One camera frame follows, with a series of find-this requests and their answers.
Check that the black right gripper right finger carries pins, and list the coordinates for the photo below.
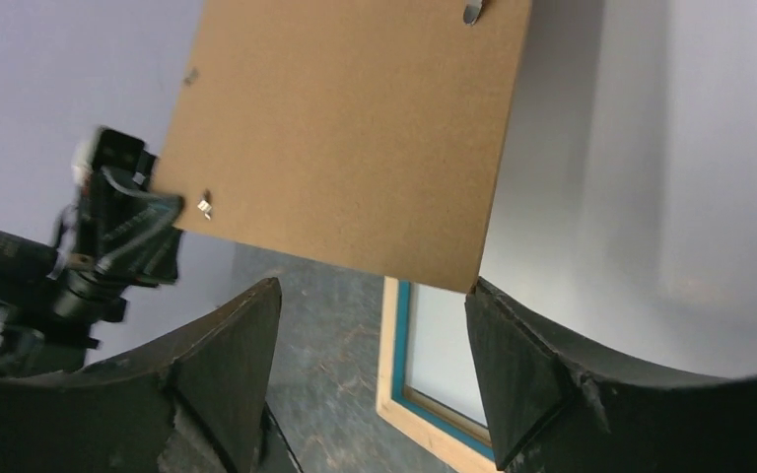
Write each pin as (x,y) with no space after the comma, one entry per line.
(556,401)

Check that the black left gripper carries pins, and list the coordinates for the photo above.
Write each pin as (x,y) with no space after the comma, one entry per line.
(116,234)

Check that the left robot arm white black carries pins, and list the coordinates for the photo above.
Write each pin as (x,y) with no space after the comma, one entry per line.
(33,340)

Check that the brown cardboard backing board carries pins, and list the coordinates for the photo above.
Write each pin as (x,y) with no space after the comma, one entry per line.
(364,134)

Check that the silver metal turn clip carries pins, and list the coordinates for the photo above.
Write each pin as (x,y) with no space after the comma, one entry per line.
(472,11)
(205,205)

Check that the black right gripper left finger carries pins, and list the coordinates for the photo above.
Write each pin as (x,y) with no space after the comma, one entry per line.
(189,401)

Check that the wooden picture frame teal edge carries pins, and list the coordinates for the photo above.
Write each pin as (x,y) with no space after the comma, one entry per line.
(430,430)

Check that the colourful balloon photo print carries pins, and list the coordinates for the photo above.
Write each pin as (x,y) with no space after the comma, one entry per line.
(440,363)

